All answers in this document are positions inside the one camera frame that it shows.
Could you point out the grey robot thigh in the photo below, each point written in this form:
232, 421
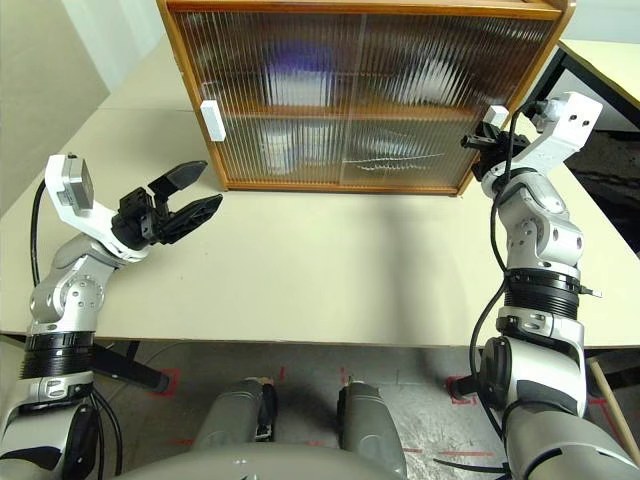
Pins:
235, 410
367, 425

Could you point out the purple box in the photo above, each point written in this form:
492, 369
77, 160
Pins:
297, 75

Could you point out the brown wooden cabinet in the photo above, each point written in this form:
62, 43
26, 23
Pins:
350, 7

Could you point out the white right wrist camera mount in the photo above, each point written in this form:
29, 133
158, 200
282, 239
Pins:
575, 120

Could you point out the ribbed clear sliding door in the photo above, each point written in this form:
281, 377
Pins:
450, 150
240, 75

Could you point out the grey robot right thigh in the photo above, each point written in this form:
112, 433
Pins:
367, 425

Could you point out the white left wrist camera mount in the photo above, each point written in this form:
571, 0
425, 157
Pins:
95, 220

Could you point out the grey robot left thigh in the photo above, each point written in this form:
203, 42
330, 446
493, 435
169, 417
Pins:
235, 410

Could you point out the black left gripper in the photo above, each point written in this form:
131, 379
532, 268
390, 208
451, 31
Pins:
137, 220

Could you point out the wooden stick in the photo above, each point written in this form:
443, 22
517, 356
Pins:
610, 400

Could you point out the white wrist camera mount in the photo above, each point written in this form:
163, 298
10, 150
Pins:
95, 220
575, 120

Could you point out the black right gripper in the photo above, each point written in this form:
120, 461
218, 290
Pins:
492, 150

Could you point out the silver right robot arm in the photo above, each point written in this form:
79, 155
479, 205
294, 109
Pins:
540, 225

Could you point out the beige table with black frame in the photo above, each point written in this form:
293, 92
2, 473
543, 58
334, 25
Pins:
605, 65

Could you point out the grey robot torso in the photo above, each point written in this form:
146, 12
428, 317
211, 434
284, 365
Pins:
250, 465

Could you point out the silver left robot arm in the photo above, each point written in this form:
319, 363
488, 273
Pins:
75, 295

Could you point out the wooden cabinet shelf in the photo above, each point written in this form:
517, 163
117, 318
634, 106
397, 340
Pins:
390, 110

